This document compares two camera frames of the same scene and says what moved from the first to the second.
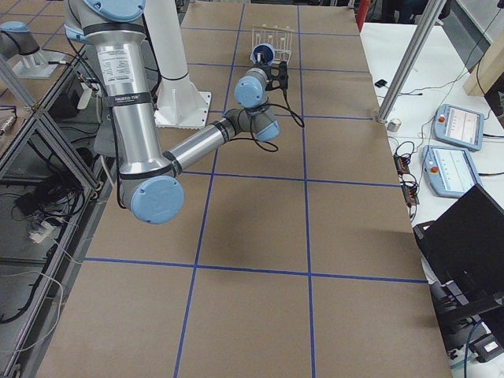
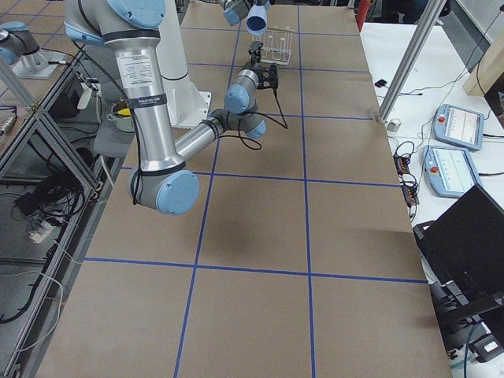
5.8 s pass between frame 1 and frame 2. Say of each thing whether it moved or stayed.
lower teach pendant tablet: stayed
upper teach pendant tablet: stayed
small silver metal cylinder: stayed
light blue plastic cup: moved
